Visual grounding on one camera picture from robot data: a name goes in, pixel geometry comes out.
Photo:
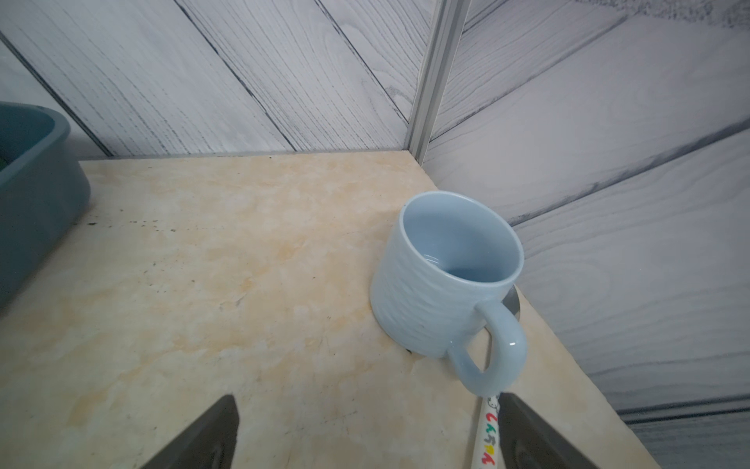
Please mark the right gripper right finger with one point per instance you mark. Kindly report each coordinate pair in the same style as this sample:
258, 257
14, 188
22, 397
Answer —
529, 441

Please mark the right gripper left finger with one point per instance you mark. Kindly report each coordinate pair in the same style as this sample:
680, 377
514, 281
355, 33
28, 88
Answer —
209, 442

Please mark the teal plastic storage box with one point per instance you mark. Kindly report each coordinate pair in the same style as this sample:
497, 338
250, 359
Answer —
44, 190

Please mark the light blue mug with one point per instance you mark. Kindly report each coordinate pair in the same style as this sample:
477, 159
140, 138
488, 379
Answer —
439, 287

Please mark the spoon with patterned white handle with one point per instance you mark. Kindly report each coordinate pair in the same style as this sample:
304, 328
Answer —
487, 452

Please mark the right aluminium frame post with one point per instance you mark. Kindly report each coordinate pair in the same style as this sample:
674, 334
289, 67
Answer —
445, 33

